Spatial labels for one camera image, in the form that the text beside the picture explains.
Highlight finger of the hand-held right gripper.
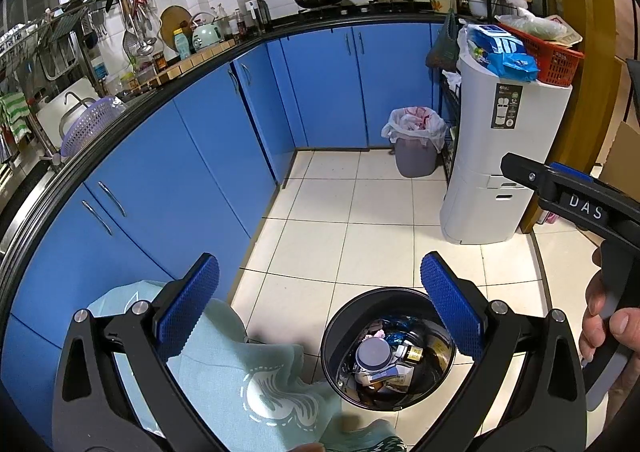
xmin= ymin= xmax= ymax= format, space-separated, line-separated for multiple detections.
xmin=501 ymin=152 xmax=558 ymax=205
xmin=550 ymin=162 xmax=595 ymax=184

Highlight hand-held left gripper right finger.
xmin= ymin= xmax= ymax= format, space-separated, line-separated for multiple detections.
xmin=419 ymin=252 xmax=588 ymax=452

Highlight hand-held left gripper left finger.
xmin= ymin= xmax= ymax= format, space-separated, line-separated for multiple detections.
xmin=50 ymin=253 xmax=221 ymax=452

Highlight blue snack wrapper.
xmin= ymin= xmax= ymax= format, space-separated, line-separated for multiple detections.
xmin=380 ymin=316 xmax=418 ymax=335

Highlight brown medicine bottle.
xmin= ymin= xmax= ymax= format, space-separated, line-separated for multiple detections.
xmin=397 ymin=341 xmax=425 ymax=364

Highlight blue paper cup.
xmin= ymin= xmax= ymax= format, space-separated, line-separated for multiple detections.
xmin=356 ymin=336 xmax=393 ymax=373

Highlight black trash bin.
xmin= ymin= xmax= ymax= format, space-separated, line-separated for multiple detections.
xmin=320 ymin=287 xmax=458 ymax=414

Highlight person's right hand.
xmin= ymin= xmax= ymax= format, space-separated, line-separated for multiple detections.
xmin=579 ymin=248 xmax=640 ymax=413

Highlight white tall appliance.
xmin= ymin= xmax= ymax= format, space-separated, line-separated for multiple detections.
xmin=440 ymin=49 xmax=573 ymax=245

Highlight cardboard box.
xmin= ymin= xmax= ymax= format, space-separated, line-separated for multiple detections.
xmin=597 ymin=119 xmax=640 ymax=193

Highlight red plastic basket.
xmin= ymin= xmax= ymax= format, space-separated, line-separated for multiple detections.
xmin=495 ymin=14 xmax=585 ymax=87

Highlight blue packet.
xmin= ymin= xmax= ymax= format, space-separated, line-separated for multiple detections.
xmin=467 ymin=24 xmax=541 ymax=83

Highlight purple waste bin with bag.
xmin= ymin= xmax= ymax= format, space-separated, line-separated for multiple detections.
xmin=381 ymin=106 xmax=447 ymax=179

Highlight blue kitchen cabinets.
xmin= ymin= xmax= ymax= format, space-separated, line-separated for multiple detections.
xmin=0 ymin=14 xmax=453 ymax=448

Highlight clear bag of greens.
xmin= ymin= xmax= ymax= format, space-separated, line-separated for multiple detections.
xmin=500 ymin=7 xmax=571 ymax=40

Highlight dark mesh bag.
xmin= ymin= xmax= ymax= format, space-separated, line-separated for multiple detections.
xmin=425 ymin=11 xmax=461 ymax=73

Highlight purple plastic basket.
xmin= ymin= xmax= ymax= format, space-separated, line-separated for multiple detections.
xmin=60 ymin=98 xmax=125 ymax=158

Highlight green striped towel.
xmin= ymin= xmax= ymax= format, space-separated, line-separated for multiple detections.
xmin=0 ymin=91 xmax=32 ymax=145

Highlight teal jar yellow lid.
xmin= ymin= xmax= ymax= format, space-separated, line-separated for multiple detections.
xmin=173 ymin=28 xmax=192 ymax=60

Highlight hanging kitchen utensils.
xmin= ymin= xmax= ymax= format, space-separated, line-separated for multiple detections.
xmin=117 ymin=0 xmax=161 ymax=58

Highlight teal kettle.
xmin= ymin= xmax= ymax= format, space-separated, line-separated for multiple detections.
xmin=191 ymin=12 xmax=224 ymax=49

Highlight round wooden board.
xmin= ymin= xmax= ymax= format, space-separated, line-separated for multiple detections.
xmin=160 ymin=5 xmax=193 ymax=50

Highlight dark tall bottle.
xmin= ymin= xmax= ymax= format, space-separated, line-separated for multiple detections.
xmin=247 ymin=0 xmax=273 ymax=30

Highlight steel dish rack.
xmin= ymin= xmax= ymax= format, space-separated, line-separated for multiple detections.
xmin=0 ymin=0 xmax=141 ymax=83

